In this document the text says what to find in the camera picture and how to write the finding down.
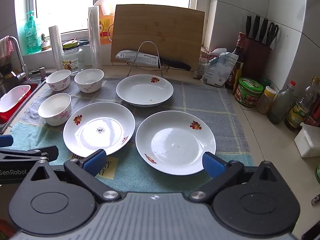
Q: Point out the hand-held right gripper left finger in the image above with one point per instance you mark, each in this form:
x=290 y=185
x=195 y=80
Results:
x=96 y=161

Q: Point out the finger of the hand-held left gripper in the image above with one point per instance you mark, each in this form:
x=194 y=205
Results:
x=5 y=140
x=32 y=153

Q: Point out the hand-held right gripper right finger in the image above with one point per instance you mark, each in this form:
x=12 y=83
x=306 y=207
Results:
x=212 y=165

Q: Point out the white plate fruit print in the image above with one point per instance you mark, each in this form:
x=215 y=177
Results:
x=100 y=130
x=142 y=91
x=175 y=142

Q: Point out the white bowl pink flowers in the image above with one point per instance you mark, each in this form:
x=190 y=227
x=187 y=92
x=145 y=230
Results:
x=58 y=77
x=88 y=78
x=53 y=107

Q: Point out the steel sink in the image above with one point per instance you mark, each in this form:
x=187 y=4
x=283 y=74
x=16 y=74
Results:
x=3 y=87

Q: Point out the grey teal checked dish cloth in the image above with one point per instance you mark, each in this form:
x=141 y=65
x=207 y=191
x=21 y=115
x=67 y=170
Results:
x=207 y=105

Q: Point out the steel sink soap dispenser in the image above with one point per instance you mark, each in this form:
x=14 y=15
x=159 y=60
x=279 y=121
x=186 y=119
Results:
x=41 y=72

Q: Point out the green lidded sauce jar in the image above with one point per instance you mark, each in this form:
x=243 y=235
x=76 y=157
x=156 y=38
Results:
x=248 y=92

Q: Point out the steel faucet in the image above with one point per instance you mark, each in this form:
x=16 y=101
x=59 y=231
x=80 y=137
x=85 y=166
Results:
x=21 y=60

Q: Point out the yellow lidded spice jar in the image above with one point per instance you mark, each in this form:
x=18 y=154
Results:
x=266 y=101

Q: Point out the yellow packet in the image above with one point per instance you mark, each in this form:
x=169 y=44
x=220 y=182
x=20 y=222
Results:
x=237 y=80

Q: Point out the grey bottle red cap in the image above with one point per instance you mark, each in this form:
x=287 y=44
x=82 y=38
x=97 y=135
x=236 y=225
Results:
x=281 y=105

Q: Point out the pink dish rag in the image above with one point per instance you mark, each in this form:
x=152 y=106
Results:
x=5 y=47

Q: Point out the white blue plastic bag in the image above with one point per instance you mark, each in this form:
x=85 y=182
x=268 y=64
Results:
x=220 y=70

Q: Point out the white plastic box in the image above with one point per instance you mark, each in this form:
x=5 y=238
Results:
x=307 y=140

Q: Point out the clear glass jar yellow lid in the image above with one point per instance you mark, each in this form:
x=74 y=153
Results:
x=72 y=60

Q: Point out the small potted plant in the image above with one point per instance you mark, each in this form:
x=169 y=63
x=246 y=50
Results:
x=45 y=45

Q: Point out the cooking oil bottle yellow label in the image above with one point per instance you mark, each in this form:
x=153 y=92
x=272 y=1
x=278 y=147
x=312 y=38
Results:
x=300 y=110

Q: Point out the short plastic wrap roll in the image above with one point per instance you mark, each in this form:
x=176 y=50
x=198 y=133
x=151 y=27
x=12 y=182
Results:
x=55 y=47

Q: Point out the green dish soap bottle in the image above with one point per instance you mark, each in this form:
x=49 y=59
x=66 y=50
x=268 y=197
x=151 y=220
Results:
x=32 y=35

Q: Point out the red packet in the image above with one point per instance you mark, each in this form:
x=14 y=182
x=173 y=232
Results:
x=314 y=121

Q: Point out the dark sauce bottle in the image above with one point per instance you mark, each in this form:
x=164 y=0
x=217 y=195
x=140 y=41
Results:
x=238 y=55

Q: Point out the dark wooden knife block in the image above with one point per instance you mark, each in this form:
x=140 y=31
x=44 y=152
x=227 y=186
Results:
x=255 y=57

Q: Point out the blue tape roll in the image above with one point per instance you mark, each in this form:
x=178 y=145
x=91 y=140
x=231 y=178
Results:
x=82 y=41

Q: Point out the tall plastic wrap roll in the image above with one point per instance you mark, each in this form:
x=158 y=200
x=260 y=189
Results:
x=95 y=37

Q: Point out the orange oil jug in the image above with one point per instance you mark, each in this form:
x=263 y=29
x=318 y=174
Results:
x=105 y=22

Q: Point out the bamboo cutting board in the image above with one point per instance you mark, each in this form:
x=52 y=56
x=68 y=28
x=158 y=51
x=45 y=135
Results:
x=160 y=30

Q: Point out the kitchen window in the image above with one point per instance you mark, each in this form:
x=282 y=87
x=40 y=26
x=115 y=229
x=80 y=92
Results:
x=62 y=5

